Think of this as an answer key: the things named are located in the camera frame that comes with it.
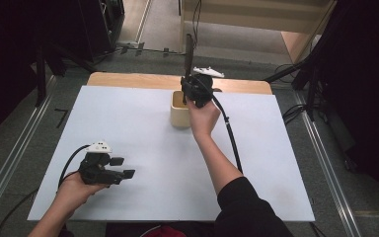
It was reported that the person's red and black clothing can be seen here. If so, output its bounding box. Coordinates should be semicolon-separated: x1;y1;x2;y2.
105;176;295;237

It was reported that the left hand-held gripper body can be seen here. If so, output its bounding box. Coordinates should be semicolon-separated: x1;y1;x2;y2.
78;141;126;186

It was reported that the metal floor rail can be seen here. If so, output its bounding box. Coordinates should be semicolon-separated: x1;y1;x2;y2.
0;74;59;230
292;90;363;237

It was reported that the black floor cable bundle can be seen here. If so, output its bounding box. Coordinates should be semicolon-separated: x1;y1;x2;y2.
281;103;308;125

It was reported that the person's right hand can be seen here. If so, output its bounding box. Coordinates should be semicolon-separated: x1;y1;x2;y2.
186;98;222;141

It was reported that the black equipment cabinet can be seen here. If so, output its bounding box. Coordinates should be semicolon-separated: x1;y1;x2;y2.
78;0;126;63

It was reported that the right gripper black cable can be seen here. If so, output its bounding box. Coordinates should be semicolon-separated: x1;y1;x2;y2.
206;78;244;175

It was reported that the beige square cup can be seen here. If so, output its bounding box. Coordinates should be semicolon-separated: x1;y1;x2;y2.
170;90;192;128

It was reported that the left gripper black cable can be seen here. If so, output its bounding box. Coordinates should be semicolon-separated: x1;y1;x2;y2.
0;143;92;237

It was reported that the black metal stand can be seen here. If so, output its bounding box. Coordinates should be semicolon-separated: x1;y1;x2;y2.
265;48;321;122
34;41;97;108

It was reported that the black hanging cable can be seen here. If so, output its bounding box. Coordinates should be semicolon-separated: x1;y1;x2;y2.
164;0;203;57

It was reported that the dark brown comb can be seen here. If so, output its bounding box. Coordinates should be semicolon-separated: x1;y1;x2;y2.
182;33;195;106

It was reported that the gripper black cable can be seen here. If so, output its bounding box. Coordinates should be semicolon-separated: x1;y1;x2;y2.
206;78;244;175
0;143;92;237

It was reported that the person's left hand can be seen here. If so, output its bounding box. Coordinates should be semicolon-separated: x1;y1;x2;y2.
57;171;111;211

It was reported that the white board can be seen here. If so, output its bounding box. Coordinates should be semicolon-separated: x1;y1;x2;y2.
27;85;316;222

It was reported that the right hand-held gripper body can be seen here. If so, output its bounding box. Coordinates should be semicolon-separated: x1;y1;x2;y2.
190;66;226;109

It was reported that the wooden table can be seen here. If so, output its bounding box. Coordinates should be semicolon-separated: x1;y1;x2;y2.
87;72;273;96

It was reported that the light wooden furniture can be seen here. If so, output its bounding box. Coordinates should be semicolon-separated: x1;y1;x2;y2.
179;0;339;64

